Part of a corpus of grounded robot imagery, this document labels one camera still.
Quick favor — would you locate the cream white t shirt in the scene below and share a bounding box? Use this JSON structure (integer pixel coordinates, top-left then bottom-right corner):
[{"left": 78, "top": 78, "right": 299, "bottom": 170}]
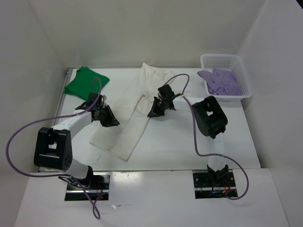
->
[{"left": 89, "top": 63, "right": 174, "bottom": 161}]

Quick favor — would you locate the green t shirt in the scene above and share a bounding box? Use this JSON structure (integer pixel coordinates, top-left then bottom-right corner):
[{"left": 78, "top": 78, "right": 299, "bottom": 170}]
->
[{"left": 63, "top": 67, "right": 110, "bottom": 101}]

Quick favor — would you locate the lavender t shirt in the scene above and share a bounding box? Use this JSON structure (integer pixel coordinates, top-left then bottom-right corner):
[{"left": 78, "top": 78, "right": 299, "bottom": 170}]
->
[{"left": 197, "top": 68, "right": 242, "bottom": 96}]

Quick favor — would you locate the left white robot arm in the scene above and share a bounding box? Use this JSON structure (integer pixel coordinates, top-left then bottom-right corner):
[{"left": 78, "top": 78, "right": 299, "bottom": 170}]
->
[{"left": 34, "top": 105, "right": 120, "bottom": 189}]

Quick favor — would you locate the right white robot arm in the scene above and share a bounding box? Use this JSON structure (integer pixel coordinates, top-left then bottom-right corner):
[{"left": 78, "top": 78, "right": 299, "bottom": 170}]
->
[{"left": 148, "top": 93, "right": 229, "bottom": 187}]

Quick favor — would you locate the white plastic basket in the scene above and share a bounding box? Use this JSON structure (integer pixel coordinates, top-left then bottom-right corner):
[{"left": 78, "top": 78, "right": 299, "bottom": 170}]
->
[{"left": 200, "top": 54, "right": 252, "bottom": 102}]

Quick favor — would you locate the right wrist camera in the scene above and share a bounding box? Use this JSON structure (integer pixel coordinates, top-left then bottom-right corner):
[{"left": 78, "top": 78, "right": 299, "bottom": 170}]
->
[{"left": 158, "top": 84, "right": 175, "bottom": 99}]

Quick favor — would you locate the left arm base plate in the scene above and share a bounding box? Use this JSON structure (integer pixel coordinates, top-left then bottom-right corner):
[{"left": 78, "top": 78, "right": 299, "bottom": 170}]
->
[{"left": 64, "top": 172, "right": 111, "bottom": 201}]

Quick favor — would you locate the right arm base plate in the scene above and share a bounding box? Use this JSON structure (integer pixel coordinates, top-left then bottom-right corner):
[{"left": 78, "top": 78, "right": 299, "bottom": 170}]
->
[{"left": 193, "top": 170, "right": 238, "bottom": 199}]

